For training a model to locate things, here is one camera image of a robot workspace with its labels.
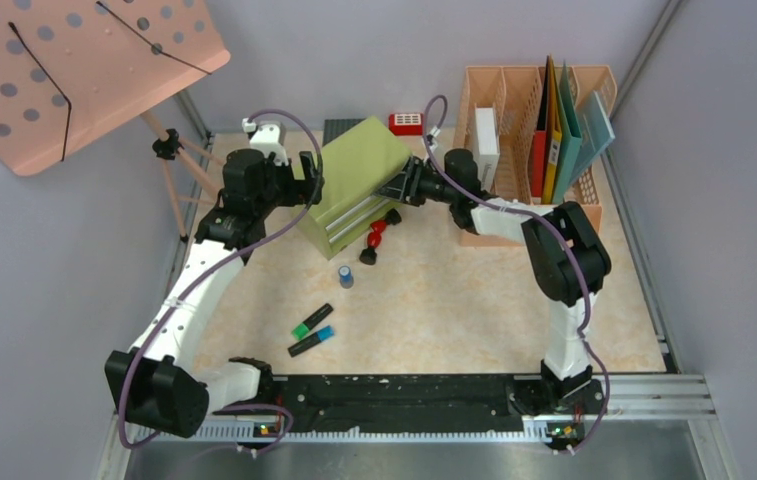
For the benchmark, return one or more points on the teal plastic folder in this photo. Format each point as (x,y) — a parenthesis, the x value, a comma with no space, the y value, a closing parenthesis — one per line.
(571,138)

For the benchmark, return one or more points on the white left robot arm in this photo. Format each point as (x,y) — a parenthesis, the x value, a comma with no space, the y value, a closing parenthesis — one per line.
(151,383)

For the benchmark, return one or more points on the small blue glue bottle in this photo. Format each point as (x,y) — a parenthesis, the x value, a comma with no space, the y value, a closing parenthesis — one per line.
(346,278)

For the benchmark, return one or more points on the red folder in organizer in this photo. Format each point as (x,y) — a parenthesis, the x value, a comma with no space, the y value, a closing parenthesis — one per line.
(538,145)

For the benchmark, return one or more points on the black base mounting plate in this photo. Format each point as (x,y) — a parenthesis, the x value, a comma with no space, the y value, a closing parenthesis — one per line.
(425,403)

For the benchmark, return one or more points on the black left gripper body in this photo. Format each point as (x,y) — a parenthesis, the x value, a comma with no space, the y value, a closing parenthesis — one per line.
(287,190)

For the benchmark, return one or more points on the yellow plastic clip folder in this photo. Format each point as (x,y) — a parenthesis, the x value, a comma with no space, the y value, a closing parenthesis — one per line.
(554,132)

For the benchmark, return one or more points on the green metal drawer cabinet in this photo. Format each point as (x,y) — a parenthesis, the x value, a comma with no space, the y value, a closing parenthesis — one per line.
(355,165)

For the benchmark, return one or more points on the pink music stand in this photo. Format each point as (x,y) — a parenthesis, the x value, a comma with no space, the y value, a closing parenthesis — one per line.
(71,72)

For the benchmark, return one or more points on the gray lego baseplate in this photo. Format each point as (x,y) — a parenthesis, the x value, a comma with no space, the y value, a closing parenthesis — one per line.
(334,128)

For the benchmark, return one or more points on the beige plastic file organizer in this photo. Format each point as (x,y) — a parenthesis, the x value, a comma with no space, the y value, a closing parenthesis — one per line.
(516,92)

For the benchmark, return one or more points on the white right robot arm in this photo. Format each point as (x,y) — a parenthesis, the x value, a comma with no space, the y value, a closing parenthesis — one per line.
(567,258)

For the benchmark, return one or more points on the red small box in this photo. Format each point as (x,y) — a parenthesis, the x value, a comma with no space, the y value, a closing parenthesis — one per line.
(406,123)

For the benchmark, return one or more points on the black blue highlighter marker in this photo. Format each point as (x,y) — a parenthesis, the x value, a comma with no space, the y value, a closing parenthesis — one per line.
(311,341)

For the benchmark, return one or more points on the black green highlighter marker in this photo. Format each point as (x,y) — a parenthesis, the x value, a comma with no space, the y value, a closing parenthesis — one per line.
(306,326)

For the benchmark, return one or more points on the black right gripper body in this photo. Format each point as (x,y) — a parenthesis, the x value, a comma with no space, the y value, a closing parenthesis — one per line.
(432,186)

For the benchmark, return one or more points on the red and black dumbbell toy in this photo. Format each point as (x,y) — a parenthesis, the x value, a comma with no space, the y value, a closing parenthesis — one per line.
(368,255)

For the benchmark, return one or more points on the white paper booklet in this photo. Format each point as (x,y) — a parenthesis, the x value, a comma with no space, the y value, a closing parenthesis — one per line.
(485,145)

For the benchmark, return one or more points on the light blue hardcover book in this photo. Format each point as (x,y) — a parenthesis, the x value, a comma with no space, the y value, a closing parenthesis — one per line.
(597,133)

